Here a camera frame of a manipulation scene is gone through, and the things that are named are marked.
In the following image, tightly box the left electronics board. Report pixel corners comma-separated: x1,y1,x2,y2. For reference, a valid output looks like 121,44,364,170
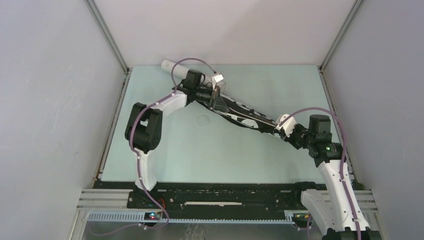
143,211,162,221

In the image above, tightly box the white shuttlecock tube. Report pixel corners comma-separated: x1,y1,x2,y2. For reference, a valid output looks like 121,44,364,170
161,59,219,87

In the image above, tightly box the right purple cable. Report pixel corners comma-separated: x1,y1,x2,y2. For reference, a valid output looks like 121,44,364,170
278,107,364,240

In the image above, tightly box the right electronics board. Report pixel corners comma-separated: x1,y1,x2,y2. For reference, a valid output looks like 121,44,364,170
292,213,312,230

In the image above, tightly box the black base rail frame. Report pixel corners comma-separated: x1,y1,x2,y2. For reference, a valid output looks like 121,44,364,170
79,180,379,229

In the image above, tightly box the purple cable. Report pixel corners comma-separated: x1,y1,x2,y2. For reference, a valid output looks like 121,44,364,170
278,107,364,240
129,57,218,230

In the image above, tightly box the electronics board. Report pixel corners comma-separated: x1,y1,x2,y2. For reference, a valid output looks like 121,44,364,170
292,213,312,230
143,211,162,221

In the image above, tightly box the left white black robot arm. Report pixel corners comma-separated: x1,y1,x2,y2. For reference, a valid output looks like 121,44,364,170
124,69,230,208

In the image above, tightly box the black racket cover bag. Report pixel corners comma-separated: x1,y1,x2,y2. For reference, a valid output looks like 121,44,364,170
172,86,289,135

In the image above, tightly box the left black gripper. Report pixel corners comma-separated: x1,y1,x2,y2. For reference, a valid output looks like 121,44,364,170
192,84,228,112

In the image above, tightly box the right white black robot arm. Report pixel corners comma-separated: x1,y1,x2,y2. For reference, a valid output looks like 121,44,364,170
278,114,382,240

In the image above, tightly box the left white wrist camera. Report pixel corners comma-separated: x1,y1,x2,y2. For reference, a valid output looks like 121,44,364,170
211,73,226,92

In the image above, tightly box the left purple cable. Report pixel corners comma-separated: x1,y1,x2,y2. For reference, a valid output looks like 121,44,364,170
129,57,218,230

